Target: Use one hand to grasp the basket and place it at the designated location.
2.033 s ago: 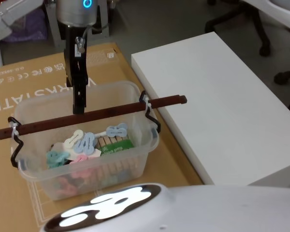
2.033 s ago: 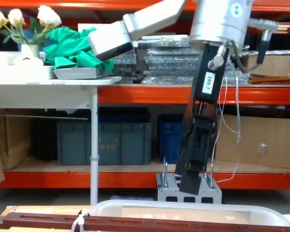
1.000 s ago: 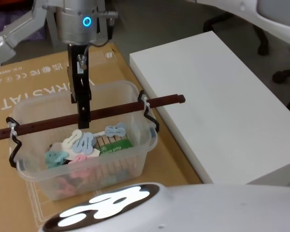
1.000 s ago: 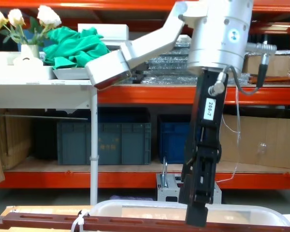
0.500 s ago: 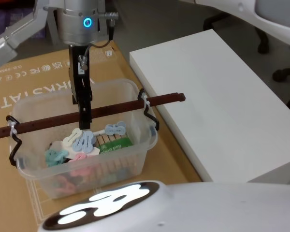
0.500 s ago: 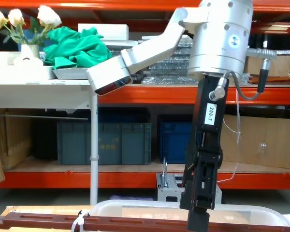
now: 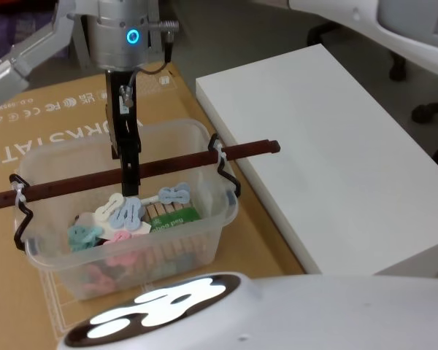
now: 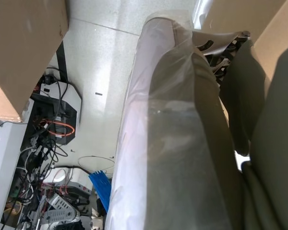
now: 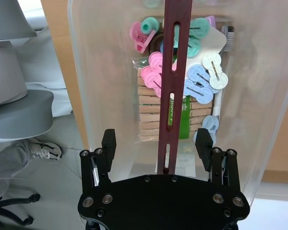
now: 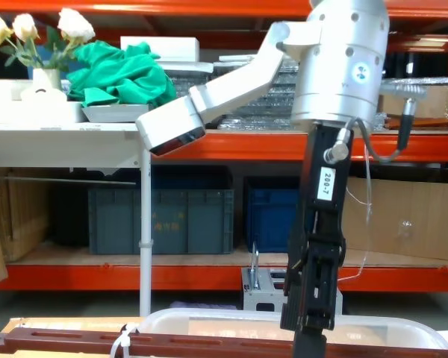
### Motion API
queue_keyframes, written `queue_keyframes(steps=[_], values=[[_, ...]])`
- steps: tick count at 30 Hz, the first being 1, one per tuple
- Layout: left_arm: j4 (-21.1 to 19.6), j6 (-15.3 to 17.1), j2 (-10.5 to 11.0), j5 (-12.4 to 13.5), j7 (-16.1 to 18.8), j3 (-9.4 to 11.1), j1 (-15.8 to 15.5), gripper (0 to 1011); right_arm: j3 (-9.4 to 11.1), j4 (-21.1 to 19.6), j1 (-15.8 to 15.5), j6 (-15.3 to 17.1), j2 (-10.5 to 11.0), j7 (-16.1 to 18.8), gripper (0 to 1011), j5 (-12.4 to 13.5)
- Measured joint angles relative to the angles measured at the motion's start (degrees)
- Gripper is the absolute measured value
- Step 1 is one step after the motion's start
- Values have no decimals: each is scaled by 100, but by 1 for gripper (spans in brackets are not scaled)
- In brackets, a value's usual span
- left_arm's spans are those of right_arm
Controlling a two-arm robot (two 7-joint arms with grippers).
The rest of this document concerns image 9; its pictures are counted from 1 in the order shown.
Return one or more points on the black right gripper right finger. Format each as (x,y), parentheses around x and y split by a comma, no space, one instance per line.
(204,148)

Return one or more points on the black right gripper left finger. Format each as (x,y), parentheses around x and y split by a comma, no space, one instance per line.
(109,146)

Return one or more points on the white paper label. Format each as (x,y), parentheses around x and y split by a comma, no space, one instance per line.
(187,163)

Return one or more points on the pack of wooden clothespins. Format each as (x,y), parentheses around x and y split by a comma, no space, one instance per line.
(151,115)

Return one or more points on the person's shoe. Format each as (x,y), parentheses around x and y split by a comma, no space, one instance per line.
(46,151)

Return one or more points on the clear plastic bin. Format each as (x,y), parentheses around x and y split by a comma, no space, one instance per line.
(249,100)

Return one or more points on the pale mint plastic clip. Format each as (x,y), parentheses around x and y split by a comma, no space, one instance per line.
(216,72)

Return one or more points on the maroon slotted metal bar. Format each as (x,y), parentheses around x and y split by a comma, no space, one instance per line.
(174,76)

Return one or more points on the pink plastic clip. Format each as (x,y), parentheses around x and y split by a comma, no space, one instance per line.
(156,61)
(137,36)
(150,77)

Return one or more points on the teal plastic clip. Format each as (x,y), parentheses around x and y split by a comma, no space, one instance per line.
(199,28)
(151,3)
(150,24)
(194,48)

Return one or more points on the person's leg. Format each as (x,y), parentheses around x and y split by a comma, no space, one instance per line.
(7,160)

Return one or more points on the grey office chair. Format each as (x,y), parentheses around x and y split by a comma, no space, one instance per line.
(12,95)

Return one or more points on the white card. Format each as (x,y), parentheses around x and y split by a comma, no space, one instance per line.
(214,39)

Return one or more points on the black chair base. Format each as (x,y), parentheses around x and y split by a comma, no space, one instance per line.
(12,203)

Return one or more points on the purple plastic piece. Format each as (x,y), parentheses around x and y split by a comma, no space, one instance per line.
(211,21)

